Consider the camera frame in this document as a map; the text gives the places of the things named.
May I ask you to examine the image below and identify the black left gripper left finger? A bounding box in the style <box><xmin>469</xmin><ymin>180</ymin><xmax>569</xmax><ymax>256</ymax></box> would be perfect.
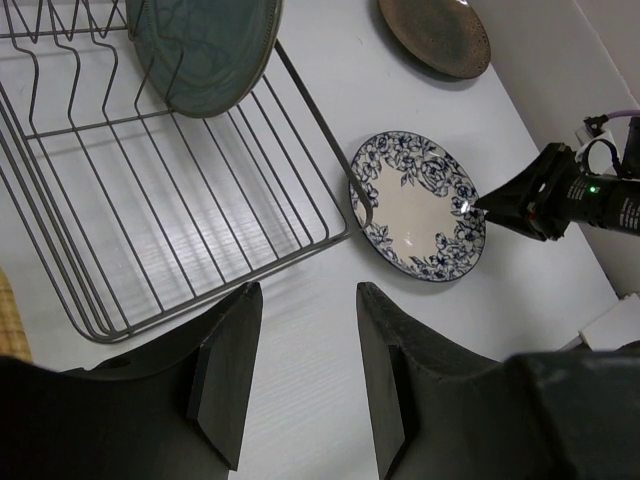
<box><xmin>68</xmin><ymin>282</ymin><xmax>263</xmax><ymax>471</ymax></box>

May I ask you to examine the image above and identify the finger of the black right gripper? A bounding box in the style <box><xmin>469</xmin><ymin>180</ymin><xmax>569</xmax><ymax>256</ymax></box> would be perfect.
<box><xmin>485</xmin><ymin>211</ymin><xmax>543</xmax><ymax>241</ymax></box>
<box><xmin>473</xmin><ymin>143</ymin><xmax>575</xmax><ymax>213</ymax></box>

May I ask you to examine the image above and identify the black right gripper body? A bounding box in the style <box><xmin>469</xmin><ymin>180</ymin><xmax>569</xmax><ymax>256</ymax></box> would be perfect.
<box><xmin>522</xmin><ymin>149</ymin><xmax>639</xmax><ymax>241</ymax></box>

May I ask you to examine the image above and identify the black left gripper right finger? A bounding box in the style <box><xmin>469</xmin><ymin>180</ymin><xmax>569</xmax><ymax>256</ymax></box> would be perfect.
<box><xmin>356</xmin><ymin>282</ymin><xmax>498</xmax><ymax>479</ymax></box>

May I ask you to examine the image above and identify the blue floral white plate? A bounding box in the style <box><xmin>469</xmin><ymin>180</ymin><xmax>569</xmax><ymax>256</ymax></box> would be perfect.
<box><xmin>349</xmin><ymin>130</ymin><xmax>486</xmax><ymax>283</ymax></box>

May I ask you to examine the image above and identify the grey-blue round plate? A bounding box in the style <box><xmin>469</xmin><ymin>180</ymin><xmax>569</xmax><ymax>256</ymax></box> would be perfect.
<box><xmin>125</xmin><ymin>1</ymin><xmax>283</xmax><ymax>119</ymax></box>

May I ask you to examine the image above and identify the brown speckled plate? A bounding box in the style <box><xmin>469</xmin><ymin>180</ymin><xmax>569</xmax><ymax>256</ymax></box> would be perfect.
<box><xmin>378</xmin><ymin>0</ymin><xmax>492</xmax><ymax>80</ymax></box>

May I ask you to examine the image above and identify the woven bamboo plate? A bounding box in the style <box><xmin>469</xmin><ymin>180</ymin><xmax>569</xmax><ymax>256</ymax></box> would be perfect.
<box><xmin>0</xmin><ymin>271</ymin><xmax>32</xmax><ymax>363</ymax></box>

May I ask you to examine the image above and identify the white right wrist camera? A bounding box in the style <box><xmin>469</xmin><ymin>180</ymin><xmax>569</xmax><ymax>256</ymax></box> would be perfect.
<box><xmin>576</xmin><ymin>110</ymin><xmax>639</xmax><ymax>180</ymax></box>

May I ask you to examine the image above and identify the grey wire dish rack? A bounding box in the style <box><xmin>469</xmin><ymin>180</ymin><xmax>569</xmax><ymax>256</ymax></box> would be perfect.
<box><xmin>1</xmin><ymin>1</ymin><xmax>364</xmax><ymax>344</ymax></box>

